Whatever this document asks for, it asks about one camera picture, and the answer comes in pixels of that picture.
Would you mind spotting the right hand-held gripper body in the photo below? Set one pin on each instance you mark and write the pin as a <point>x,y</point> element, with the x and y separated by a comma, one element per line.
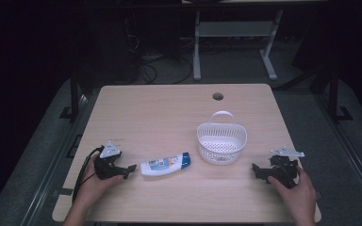
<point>283,166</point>

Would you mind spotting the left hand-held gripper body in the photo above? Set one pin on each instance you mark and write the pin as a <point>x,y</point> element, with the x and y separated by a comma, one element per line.
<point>106,164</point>

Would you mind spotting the white blue-capped bottle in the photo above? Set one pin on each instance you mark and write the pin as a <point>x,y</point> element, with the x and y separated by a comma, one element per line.
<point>165,164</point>

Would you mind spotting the white plastic basket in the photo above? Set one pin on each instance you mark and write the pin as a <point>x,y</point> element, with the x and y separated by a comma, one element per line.
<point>221,141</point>

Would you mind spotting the person's left hand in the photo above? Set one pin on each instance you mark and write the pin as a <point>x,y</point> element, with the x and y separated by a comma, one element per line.
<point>96,185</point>

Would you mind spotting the person's right hand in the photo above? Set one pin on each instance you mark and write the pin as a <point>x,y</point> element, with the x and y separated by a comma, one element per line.
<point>295,193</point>

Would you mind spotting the black metal stand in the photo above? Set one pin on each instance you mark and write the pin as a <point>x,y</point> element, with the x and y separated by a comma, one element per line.
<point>336,94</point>
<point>74,97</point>

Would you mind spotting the white metal desk frame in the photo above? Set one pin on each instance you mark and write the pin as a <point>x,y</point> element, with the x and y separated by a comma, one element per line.
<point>235,44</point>

